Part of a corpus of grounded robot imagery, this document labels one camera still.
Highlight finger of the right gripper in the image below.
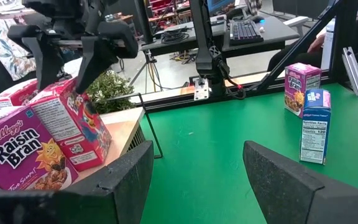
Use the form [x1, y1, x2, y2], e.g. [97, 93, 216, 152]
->
[7, 24, 65, 91]
[75, 21, 139, 94]

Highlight green table mat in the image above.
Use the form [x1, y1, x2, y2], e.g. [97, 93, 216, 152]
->
[140, 82, 358, 224]

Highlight green potted plant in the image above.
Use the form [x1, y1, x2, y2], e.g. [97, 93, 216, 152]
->
[85, 70, 136, 114]

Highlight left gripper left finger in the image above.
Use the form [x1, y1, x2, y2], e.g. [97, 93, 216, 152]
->
[0, 140, 155, 224]

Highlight monitor with blue screen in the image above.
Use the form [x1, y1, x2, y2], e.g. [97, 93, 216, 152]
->
[206, 0, 236, 15]

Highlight floral patterned cloth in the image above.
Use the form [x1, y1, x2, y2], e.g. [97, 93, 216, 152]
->
[0, 18, 37, 82]

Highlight person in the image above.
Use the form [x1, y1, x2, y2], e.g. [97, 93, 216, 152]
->
[267, 0, 358, 73]

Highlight coiled black cable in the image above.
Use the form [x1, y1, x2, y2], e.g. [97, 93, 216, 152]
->
[160, 29, 190, 44]

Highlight black table frame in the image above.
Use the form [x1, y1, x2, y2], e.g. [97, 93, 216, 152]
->
[135, 0, 358, 114]

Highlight person's hand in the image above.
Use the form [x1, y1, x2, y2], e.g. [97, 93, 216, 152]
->
[306, 32, 328, 54]

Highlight Raisin Bran cereal box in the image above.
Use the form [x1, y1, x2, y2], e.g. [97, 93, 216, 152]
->
[0, 105, 80, 191]
[283, 62, 323, 118]

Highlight Frosted Flakes cereal box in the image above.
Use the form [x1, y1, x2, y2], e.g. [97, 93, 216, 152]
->
[299, 88, 333, 166]

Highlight black desk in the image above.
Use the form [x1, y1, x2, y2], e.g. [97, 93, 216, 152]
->
[140, 14, 301, 60]

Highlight white chair armrest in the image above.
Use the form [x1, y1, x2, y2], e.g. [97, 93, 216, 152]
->
[283, 16, 310, 37]

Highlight wooden shelf black legs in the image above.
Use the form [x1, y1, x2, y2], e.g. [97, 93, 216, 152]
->
[71, 92, 164, 186]

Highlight black tripod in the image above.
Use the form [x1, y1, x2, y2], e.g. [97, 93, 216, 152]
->
[129, 51, 167, 94]

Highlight black computer keyboard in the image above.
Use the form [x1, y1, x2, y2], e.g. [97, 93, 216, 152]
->
[228, 19, 265, 47]

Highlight silver aluminium rail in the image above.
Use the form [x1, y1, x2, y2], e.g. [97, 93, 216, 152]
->
[341, 46, 358, 101]

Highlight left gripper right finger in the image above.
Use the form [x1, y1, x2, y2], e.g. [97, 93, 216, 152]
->
[242, 140, 358, 224]

